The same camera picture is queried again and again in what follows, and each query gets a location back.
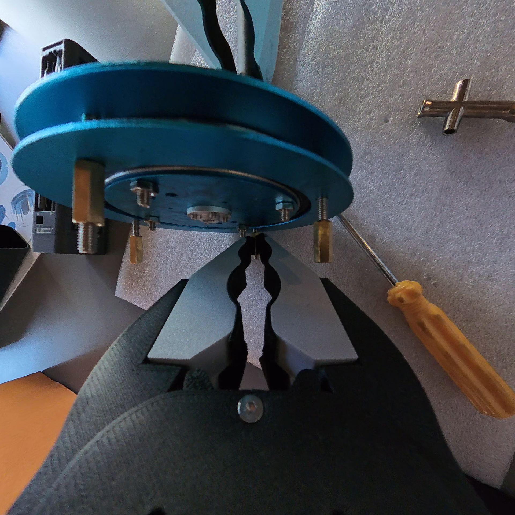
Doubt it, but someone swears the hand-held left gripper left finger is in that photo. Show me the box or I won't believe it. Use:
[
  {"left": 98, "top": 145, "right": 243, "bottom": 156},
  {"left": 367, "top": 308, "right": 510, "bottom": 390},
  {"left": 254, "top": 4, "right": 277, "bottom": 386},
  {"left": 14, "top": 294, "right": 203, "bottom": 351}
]
[{"left": 147, "top": 235, "right": 252, "bottom": 390}]

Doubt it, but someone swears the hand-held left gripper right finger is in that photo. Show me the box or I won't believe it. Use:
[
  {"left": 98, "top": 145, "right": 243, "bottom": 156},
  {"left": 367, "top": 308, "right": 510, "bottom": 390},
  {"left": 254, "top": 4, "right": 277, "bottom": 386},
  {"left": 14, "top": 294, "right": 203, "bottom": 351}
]
[{"left": 257, "top": 234, "right": 359, "bottom": 390}]

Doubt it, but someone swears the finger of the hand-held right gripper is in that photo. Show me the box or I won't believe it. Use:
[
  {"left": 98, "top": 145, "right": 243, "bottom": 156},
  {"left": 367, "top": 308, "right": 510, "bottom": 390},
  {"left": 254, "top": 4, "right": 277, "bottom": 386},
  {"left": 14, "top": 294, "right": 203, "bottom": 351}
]
[
  {"left": 161, "top": 0, "right": 239, "bottom": 75},
  {"left": 237, "top": 0, "right": 283, "bottom": 83}
]

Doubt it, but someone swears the white foam mat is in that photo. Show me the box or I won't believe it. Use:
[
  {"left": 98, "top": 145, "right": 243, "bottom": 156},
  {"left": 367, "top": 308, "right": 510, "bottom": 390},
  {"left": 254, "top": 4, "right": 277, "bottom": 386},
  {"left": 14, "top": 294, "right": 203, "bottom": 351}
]
[{"left": 115, "top": 0, "right": 515, "bottom": 487}]

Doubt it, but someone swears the yellow handle screwdriver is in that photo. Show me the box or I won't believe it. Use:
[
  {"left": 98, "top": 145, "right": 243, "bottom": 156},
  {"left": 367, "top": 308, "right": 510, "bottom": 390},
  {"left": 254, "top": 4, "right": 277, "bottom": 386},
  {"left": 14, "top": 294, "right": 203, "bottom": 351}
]
[{"left": 336, "top": 213, "right": 515, "bottom": 420}]

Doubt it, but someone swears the black screwdriver bit case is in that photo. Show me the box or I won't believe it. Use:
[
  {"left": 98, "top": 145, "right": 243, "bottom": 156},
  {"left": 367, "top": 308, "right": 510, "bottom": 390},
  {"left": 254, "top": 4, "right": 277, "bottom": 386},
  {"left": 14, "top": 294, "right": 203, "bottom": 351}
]
[{"left": 32, "top": 38, "right": 108, "bottom": 255}]

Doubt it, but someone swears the blue double disc turntable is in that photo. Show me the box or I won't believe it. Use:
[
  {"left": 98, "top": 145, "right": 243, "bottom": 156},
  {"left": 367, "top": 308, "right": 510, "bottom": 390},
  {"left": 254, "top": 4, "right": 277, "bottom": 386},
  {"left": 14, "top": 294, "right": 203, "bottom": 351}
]
[{"left": 11, "top": 60, "right": 355, "bottom": 234}]

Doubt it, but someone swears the large brass hex standoff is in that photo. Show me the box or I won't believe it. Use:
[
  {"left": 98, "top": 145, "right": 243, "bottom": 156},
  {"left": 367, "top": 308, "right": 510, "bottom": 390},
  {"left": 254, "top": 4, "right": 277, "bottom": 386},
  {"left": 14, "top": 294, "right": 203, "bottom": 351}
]
[{"left": 72, "top": 159, "right": 106, "bottom": 255}]

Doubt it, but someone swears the white blue printed paper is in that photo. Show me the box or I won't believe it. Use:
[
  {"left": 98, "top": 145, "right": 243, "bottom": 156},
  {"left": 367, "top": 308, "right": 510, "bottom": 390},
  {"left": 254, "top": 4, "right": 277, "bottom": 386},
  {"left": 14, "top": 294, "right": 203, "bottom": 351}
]
[{"left": 0, "top": 131, "right": 39, "bottom": 242}]

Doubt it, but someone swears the metal cross wrench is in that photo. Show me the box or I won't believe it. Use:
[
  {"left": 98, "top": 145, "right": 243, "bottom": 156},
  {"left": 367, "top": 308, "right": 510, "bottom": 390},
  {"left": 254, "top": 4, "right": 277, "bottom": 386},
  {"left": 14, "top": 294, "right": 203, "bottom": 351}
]
[{"left": 416, "top": 79, "right": 515, "bottom": 136}]

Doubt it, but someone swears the orange cardboard box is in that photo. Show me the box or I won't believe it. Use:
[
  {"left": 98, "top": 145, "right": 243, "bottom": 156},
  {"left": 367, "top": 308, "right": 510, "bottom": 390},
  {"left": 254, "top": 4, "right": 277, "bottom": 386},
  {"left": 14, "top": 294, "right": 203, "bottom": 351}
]
[{"left": 0, "top": 372, "right": 78, "bottom": 515}]

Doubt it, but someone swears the dark grey case sleeve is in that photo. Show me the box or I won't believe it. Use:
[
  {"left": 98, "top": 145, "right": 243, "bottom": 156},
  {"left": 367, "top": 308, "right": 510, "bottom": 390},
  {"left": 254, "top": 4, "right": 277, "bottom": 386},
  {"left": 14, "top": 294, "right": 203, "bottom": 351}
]
[{"left": 0, "top": 225, "right": 32, "bottom": 300}]

